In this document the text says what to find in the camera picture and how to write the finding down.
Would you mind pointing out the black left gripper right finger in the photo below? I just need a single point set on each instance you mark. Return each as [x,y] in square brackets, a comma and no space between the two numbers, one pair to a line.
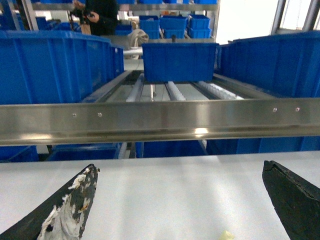
[296,201]

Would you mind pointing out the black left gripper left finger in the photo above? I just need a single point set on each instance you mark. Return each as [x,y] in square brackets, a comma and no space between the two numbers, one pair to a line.
[63,215]

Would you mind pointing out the yellow tape scrap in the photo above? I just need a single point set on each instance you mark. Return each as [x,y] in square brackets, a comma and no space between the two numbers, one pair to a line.
[226,235]

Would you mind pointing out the large blue right bin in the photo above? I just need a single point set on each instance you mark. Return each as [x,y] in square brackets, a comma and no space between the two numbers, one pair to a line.
[286,64]

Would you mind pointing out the large blue bin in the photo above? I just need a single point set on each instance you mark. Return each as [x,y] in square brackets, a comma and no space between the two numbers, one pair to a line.
[286,64]
[55,67]

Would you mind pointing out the large blue left bin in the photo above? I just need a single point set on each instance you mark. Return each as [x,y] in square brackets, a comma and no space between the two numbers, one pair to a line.
[55,67]

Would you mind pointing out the white roller track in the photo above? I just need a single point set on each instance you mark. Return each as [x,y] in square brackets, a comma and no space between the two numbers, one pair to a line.
[173,92]

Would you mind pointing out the small blue centre bin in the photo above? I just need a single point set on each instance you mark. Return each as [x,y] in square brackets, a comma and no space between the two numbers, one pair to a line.
[179,62]

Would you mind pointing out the beige cloth bundle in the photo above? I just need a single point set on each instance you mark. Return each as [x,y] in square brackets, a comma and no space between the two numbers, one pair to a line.
[137,37]

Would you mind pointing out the person in dark clothes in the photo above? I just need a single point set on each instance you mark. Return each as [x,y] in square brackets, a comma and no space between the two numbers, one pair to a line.
[103,15]

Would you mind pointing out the steel shelf front rail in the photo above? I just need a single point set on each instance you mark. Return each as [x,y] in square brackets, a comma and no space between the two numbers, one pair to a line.
[84,123]

